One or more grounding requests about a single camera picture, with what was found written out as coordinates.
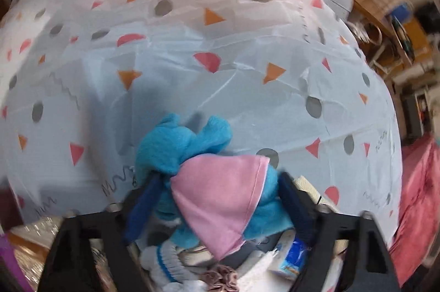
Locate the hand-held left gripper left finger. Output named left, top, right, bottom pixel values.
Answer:
left=37, top=175, right=163, bottom=292

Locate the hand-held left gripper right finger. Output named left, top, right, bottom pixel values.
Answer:
left=278, top=172, right=401, bottom=292

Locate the blue plush toy pink shirt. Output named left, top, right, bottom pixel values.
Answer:
left=135, top=113, right=296, bottom=260

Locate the white sock blue stripe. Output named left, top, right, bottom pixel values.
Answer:
left=139, top=239, right=203, bottom=289

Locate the pink satin scrunchie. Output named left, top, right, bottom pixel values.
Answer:
left=201, top=266, right=241, bottom=292

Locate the red cloth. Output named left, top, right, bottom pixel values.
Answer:
left=390, top=134, right=440, bottom=286

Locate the patterned white tablecloth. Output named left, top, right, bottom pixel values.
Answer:
left=0, top=0, right=404, bottom=244

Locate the wooden desk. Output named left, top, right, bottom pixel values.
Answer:
left=340, top=0, right=440, bottom=73

